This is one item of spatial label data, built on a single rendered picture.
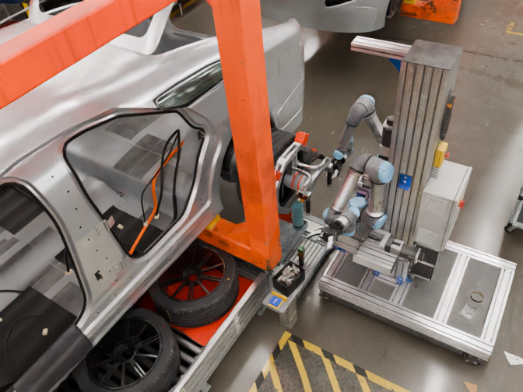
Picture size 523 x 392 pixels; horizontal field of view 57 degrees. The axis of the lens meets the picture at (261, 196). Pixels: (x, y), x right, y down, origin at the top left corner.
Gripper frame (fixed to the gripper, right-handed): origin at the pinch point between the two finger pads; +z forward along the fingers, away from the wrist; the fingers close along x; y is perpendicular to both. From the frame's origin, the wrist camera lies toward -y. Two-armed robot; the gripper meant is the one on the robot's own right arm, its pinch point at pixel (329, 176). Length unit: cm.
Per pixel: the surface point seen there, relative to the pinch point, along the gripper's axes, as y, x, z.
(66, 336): 17, -63, 198
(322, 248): -77, -1, 9
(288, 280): -27, 9, 81
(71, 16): 191, -13, 156
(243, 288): -56, -29, 87
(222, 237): -15, -47, 79
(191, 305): -32, -42, 128
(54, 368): 9, -60, 214
